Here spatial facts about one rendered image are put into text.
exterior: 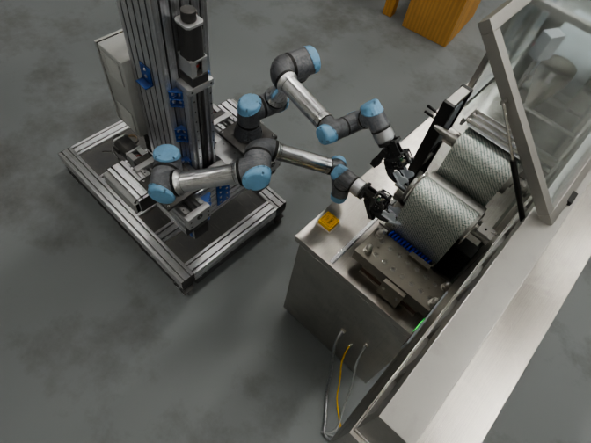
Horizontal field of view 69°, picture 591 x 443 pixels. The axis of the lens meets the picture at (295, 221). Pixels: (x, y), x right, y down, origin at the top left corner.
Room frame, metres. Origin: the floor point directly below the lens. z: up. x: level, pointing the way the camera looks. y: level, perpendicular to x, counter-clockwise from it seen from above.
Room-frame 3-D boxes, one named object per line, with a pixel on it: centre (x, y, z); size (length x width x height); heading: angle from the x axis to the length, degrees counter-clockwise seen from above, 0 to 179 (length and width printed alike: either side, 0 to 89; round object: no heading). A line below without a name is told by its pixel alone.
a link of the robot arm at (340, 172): (1.20, -0.17, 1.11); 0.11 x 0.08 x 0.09; 58
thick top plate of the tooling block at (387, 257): (0.87, -0.47, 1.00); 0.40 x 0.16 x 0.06; 58
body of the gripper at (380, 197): (1.12, -0.30, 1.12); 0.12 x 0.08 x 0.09; 58
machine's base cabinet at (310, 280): (1.87, -0.97, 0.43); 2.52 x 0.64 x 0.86; 148
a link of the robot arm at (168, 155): (1.18, 0.62, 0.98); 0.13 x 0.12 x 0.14; 11
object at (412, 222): (0.99, -0.50, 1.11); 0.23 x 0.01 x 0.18; 58
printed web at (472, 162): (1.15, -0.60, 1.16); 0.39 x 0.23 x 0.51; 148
